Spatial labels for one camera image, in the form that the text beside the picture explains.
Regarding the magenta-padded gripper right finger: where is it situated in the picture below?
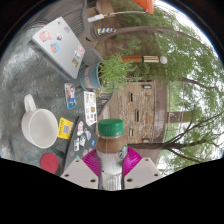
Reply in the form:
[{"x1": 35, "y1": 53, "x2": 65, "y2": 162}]
[{"x1": 122, "y1": 146, "x2": 164, "y2": 190}]

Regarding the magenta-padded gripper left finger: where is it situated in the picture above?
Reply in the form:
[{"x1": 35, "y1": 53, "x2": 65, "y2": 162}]
[{"x1": 60, "y1": 148, "x2": 101, "y2": 190}]

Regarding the green-capped coffee drink bottle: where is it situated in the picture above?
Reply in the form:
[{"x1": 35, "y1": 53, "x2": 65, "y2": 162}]
[{"x1": 95, "y1": 118, "x2": 129, "y2": 191}]

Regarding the dark-trunked tree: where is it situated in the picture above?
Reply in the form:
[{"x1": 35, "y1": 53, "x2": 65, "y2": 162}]
[{"x1": 128, "y1": 109, "x2": 224, "y2": 168}]

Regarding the black laptop with stickers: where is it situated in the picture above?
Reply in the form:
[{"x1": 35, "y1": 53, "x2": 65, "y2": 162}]
[{"x1": 63, "y1": 115, "x2": 99, "y2": 174}]

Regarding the flat round red coaster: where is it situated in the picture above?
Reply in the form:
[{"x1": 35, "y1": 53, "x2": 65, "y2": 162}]
[{"x1": 39, "y1": 152, "x2": 60, "y2": 174}]

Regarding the yellow card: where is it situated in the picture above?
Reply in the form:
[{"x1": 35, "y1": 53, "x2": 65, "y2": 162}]
[{"x1": 57, "y1": 117, "x2": 74, "y2": 140}]

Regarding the white ceramic mug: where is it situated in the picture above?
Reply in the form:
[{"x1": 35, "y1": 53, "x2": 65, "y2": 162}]
[{"x1": 20, "y1": 93, "x2": 59, "y2": 149}]

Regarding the white sticker sheet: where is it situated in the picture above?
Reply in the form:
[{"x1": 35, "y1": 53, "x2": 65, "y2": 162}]
[{"x1": 83, "y1": 90, "x2": 98, "y2": 127}]

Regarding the blue picture card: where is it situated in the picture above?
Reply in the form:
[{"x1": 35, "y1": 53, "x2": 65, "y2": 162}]
[{"x1": 64, "y1": 82, "x2": 78, "y2": 110}]

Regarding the potted plant in blue pot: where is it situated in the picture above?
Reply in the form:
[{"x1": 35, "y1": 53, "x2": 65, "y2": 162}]
[{"x1": 78, "y1": 54, "x2": 141, "y2": 94}]

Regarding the silver laptop with stickers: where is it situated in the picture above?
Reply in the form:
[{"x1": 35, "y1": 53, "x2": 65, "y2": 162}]
[{"x1": 31, "y1": 16, "x2": 86, "y2": 80}]

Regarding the pale-trunked tree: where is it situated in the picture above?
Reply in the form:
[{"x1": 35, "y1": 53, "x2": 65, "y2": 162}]
[{"x1": 99, "y1": 6, "x2": 221, "y2": 68}]

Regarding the blue yellow striped cone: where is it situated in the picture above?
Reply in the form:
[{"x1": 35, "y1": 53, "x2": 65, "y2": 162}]
[{"x1": 96, "y1": 27, "x2": 117, "y2": 36}]

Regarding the white sign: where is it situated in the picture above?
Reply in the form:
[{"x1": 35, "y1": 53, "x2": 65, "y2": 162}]
[{"x1": 87, "y1": 13, "x2": 105, "y2": 23}]

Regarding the orange canopy umbrella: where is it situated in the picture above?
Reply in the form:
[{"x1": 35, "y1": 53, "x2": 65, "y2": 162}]
[{"x1": 133, "y1": 0, "x2": 157, "y2": 15}]

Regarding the stone fountain wall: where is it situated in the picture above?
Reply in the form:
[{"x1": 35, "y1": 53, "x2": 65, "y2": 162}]
[{"x1": 114, "y1": 79, "x2": 158, "y2": 148}]

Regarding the globe-topped lamp post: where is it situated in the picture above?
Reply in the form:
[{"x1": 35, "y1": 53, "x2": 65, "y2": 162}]
[{"x1": 121, "y1": 54, "x2": 168, "y2": 65}]

